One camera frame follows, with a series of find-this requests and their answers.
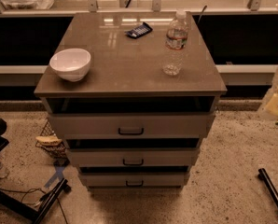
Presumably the white ceramic bowl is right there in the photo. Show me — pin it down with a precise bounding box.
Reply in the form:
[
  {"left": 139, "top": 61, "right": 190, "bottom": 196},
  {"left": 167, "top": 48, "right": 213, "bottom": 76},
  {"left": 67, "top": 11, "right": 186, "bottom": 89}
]
[{"left": 49, "top": 49, "right": 91, "bottom": 82}]

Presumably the clear plastic water bottle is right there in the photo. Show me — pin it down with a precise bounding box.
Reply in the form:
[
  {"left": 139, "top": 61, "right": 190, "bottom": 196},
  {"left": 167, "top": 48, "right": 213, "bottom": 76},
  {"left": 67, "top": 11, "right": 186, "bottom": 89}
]
[{"left": 162, "top": 9, "right": 189, "bottom": 76}]

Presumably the dark blue snack packet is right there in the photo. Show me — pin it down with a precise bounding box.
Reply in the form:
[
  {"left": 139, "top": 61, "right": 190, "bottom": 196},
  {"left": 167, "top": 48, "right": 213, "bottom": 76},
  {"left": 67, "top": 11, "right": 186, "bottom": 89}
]
[{"left": 125, "top": 22, "right": 153, "bottom": 39}]

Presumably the grey drawer cabinet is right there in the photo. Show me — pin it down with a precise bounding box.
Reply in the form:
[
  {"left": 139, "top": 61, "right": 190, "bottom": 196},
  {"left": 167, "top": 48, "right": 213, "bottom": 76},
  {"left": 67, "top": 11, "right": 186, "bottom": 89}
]
[{"left": 35, "top": 12, "right": 226, "bottom": 175}]

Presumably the blue tape cross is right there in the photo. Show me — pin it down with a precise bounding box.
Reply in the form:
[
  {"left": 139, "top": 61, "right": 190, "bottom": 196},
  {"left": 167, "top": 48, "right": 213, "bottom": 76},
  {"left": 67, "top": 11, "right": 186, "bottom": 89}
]
[{"left": 44, "top": 166, "right": 65, "bottom": 189}]

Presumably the black cable on floor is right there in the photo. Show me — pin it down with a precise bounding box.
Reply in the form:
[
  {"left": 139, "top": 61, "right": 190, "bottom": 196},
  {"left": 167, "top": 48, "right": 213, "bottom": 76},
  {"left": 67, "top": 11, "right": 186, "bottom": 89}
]
[{"left": 0, "top": 180, "right": 70, "bottom": 224}]

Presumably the black stand base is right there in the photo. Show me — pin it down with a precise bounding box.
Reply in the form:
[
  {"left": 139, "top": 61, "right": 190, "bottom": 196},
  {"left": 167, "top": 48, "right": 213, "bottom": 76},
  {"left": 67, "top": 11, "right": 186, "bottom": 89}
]
[{"left": 0, "top": 116, "right": 72, "bottom": 224}]

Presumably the tan sponge in basket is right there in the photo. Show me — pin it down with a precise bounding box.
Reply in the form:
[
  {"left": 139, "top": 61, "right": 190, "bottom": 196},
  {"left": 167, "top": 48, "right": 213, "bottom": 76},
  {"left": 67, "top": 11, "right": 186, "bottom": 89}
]
[{"left": 35, "top": 135, "right": 62, "bottom": 147}]

